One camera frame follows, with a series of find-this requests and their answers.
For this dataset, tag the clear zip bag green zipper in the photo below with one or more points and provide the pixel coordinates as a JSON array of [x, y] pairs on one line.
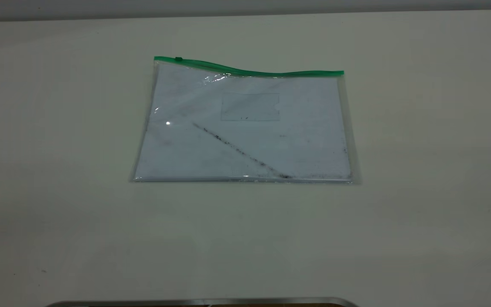
[[245, 73]]

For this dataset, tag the metal-edged object at bottom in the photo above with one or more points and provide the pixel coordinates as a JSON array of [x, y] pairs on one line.
[[203, 302]]

